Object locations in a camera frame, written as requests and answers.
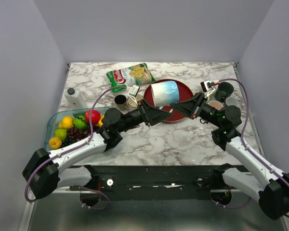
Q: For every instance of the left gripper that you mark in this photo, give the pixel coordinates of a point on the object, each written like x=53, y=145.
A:
x=153, y=115

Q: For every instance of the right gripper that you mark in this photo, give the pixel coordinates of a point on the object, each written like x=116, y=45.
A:
x=192, y=107

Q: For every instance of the light blue mug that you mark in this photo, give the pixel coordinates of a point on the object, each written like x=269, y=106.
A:
x=164, y=93

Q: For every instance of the cream mug black handle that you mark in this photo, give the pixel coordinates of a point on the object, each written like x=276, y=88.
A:
x=131, y=104

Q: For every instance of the pink mug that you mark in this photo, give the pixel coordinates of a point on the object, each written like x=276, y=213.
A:
x=216, y=104

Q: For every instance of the brown striped stoneware mug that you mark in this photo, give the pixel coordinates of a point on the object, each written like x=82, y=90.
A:
x=121, y=102

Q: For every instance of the dark teal mug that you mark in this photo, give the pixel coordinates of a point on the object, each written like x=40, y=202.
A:
x=223, y=91

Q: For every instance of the grey-blue textured mug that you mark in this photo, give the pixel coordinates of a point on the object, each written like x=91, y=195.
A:
x=231, y=101

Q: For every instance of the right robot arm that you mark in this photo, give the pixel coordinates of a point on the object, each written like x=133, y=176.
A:
x=267, y=184

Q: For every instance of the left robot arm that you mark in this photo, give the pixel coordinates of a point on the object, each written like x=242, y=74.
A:
x=48, y=171

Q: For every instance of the round red lacquer tray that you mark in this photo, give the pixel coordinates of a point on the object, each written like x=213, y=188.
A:
x=184, y=94

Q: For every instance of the green chips bag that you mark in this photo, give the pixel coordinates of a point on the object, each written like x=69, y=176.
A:
x=138, y=74

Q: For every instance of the yellow lemon toy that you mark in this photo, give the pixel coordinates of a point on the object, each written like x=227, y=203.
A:
x=66, y=123
x=100, y=123

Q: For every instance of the red apple toy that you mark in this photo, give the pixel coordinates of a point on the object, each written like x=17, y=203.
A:
x=94, y=115

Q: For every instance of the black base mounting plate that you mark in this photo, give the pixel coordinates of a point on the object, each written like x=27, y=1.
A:
x=160, y=182

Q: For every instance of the green avocado toy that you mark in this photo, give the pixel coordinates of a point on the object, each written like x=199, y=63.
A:
x=80, y=122

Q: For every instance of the white bottle black cap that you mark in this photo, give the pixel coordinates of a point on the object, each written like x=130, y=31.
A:
x=75, y=99

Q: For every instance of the dark grape bunch toy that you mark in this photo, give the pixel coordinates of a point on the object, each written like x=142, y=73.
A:
x=74, y=135

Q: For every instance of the green lime toy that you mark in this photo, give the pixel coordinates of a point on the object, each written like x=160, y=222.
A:
x=61, y=133

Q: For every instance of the clear blue fruit container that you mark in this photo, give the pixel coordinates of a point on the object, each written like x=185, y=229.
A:
x=53, y=125

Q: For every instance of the yellow orange pepper toy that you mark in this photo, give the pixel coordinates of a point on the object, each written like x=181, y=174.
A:
x=55, y=143

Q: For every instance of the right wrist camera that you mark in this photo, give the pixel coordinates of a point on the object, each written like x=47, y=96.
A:
x=209, y=87

